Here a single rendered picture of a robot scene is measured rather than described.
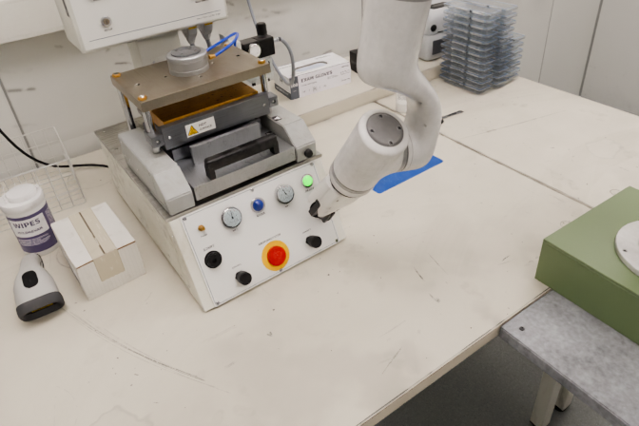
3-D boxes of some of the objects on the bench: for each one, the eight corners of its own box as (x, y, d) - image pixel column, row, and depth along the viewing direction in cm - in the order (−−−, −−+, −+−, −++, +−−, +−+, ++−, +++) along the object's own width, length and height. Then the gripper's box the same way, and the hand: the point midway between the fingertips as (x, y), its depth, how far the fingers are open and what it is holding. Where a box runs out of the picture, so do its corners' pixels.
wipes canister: (20, 243, 119) (-8, 189, 111) (59, 228, 123) (36, 175, 115) (26, 263, 113) (-2, 208, 105) (67, 247, 117) (43, 192, 108)
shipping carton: (63, 254, 115) (48, 222, 110) (121, 231, 120) (109, 200, 115) (84, 303, 102) (68, 269, 97) (147, 275, 107) (136, 242, 102)
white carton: (274, 88, 173) (272, 67, 169) (333, 71, 182) (331, 51, 178) (291, 100, 164) (288, 78, 160) (351, 82, 173) (351, 61, 169)
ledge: (241, 103, 176) (239, 90, 174) (421, 44, 213) (421, 32, 211) (286, 134, 155) (284, 121, 153) (478, 62, 192) (479, 50, 190)
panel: (214, 307, 98) (179, 217, 94) (339, 241, 112) (313, 160, 108) (218, 310, 96) (182, 218, 92) (344, 242, 110) (318, 160, 106)
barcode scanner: (9, 274, 110) (-6, 245, 106) (48, 258, 114) (35, 229, 109) (26, 333, 96) (9, 303, 92) (69, 313, 100) (55, 283, 95)
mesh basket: (-34, 199, 136) (-57, 157, 129) (69, 165, 147) (53, 125, 140) (-30, 242, 120) (-55, 198, 113) (87, 202, 131) (69, 158, 124)
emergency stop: (268, 268, 104) (262, 250, 103) (285, 260, 106) (279, 242, 105) (272, 269, 102) (265, 251, 102) (289, 261, 104) (282, 242, 103)
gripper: (329, 209, 87) (301, 246, 103) (395, 177, 94) (359, 216, 110) (306, 173, 89) (282, 214, 105) (373, 144, 96) (341, 187, 111)
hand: (325, 211), depth 105 cm, fingers closed
